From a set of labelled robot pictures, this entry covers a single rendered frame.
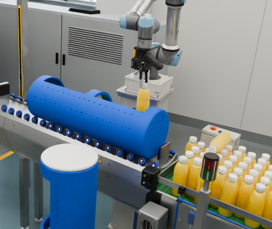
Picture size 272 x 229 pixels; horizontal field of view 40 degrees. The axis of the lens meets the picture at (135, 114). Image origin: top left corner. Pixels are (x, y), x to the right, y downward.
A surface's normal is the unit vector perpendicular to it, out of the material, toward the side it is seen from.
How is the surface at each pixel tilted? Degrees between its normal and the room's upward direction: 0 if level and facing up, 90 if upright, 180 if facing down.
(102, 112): 54
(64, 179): 90
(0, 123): 70
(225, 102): 90
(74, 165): 0
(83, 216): 90
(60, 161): 0
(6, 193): 0
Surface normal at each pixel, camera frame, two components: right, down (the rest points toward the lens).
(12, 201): 0.09, -0.93
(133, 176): -0.48, -0.07
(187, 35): -0.42, 0.29
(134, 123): -0.40, -0.29
